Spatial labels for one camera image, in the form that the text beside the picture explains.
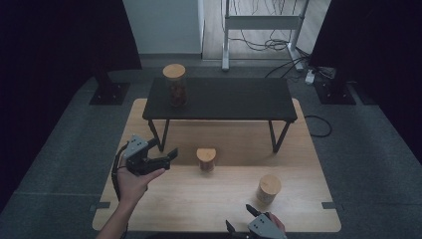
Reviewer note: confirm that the tall glass jar wooden lid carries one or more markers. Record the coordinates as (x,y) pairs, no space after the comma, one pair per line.
(175,84)

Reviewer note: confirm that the white partition panel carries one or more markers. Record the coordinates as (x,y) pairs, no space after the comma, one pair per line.
(162,26)

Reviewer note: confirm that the white metal stand frame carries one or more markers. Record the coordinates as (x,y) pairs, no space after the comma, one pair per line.
(263,22)

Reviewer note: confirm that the white power strip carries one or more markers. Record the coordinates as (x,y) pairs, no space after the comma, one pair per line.
(310,77)

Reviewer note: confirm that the small glass jar wooden lid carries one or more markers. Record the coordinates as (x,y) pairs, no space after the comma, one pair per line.
(206,157)

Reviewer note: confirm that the wide glass jar wooden lid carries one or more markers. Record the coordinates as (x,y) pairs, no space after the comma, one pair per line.
(268,187)

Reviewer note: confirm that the black raised shelf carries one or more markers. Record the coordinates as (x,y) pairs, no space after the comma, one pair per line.
(229,98)

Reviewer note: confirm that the black stand base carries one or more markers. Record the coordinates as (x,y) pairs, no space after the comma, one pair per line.
(335,93)
(109,93)

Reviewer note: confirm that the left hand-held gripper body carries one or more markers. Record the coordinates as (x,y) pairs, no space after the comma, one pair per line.
(142,161)

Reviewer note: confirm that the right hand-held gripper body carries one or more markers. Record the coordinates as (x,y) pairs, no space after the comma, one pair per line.
(265,229)

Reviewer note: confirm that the person's right hand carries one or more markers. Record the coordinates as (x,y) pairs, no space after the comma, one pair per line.
(278,222)

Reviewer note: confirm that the dark curtain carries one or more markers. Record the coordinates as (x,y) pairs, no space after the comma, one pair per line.
(49,66)
(381,49)

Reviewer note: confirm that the grey tape strip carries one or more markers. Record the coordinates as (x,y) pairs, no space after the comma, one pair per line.
(99,206)

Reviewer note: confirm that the person's left hand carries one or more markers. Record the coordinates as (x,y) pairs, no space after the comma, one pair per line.
(136,186)

